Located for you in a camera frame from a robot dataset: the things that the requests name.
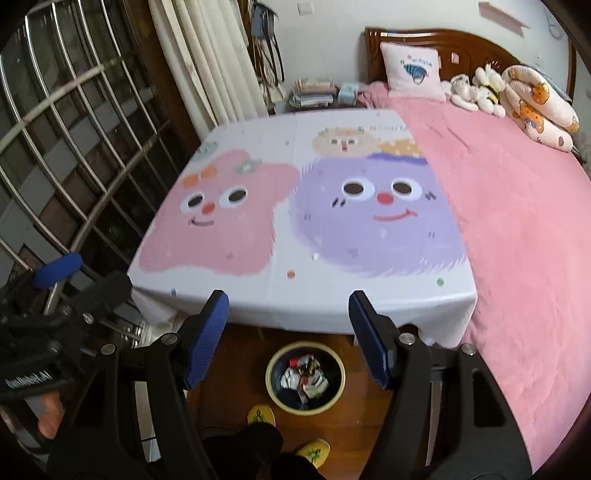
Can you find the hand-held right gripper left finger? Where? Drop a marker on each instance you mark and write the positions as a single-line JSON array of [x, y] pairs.
[[207, 341]]

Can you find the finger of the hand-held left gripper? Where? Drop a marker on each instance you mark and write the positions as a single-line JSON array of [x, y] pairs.
[[101, 290], [57, 270]]

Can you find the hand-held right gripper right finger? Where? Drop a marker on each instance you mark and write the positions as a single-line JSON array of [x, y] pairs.
[[367, 341]]

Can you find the red wrapper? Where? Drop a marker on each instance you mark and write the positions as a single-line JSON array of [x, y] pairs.
[[302, 362]]

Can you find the blue bin with cream rim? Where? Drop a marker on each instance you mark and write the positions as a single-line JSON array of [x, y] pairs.
[[277, 401]]

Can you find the person's left hand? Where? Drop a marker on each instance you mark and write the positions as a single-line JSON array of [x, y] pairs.
[[50, 415]]

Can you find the yellow slipper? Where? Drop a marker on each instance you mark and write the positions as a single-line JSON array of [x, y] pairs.
[[314, 450], [261, 415]]

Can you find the person's dark trousers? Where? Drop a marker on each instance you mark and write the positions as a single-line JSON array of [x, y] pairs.
[[258, 452]]

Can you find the metal window grille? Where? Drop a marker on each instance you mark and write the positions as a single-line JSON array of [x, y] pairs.
[[69, 138]]

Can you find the cartoon printed tablecloth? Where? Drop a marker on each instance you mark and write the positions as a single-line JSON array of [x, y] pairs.
[[286, 230]]

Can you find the pink bedspread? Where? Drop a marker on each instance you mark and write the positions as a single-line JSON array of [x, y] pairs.
[[521, 254]]

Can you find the light blue tissue pack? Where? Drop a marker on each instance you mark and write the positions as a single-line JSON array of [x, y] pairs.
[[350, 94]]

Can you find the stack of books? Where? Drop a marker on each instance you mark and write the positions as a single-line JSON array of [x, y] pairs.
[[311, 94]]

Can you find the cream curtain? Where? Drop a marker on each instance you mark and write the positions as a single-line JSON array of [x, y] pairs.
[[207, 60]]

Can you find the white plush toy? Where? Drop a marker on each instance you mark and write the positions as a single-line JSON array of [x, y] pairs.
[[461, 92]]

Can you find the white printed pillow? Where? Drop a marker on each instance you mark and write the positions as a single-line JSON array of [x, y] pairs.
[[413, 69]]

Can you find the bee plush toy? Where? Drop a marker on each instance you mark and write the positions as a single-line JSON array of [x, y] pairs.
[[489, 90]]

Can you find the printed curved baby pillow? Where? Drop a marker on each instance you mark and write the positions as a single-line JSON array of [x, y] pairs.
[[540, 108]]

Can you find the hanging bag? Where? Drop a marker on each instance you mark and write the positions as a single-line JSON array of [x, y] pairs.
[[268, 46]]

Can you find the wooden headboard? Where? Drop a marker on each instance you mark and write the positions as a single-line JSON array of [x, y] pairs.
[[471, 48]]

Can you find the white wall switch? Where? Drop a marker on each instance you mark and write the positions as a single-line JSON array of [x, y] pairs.
[[305, 8]]

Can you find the pink wall shelf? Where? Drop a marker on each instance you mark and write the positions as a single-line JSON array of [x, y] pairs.
[[503, 14]]

